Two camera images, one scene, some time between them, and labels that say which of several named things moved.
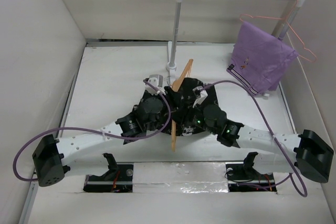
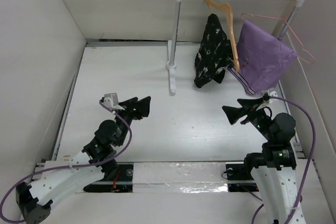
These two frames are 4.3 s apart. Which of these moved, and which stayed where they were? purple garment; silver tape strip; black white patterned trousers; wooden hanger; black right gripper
Moved: black white patterned trousers; wooden hanger; black right gripper
Stayed: purple garment; silver tape strip
